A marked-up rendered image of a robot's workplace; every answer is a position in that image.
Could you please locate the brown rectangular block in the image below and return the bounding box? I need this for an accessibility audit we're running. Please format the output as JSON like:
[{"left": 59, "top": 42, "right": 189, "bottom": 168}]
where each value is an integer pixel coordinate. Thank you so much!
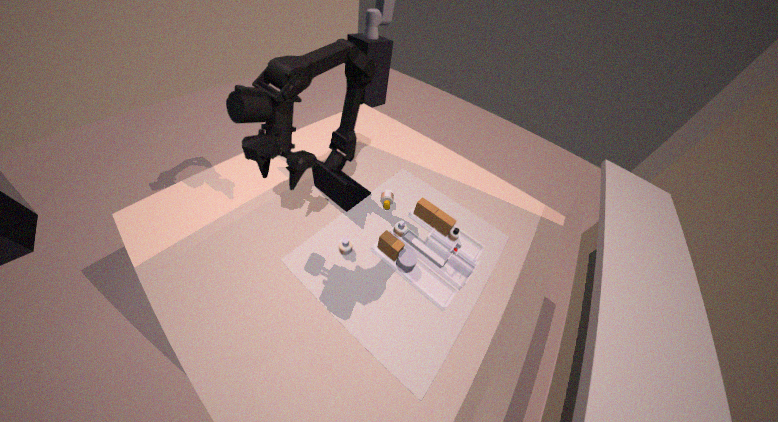
[
  {"left": 414, "top": 197, "right": 439, "bottom": 225},
  {"left": 377, "top": 230, "right": 405, "bottom": 262},
  {"left": 430, "top": 209, "right": 456, "bottom": 237}
]

